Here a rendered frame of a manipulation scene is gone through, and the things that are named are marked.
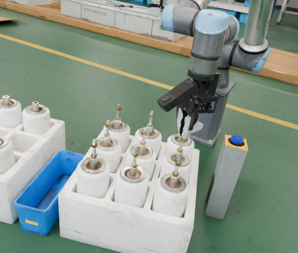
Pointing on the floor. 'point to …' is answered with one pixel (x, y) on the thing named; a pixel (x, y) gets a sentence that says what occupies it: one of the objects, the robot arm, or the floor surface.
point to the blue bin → (45, 194)
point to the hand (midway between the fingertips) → (181, 135)
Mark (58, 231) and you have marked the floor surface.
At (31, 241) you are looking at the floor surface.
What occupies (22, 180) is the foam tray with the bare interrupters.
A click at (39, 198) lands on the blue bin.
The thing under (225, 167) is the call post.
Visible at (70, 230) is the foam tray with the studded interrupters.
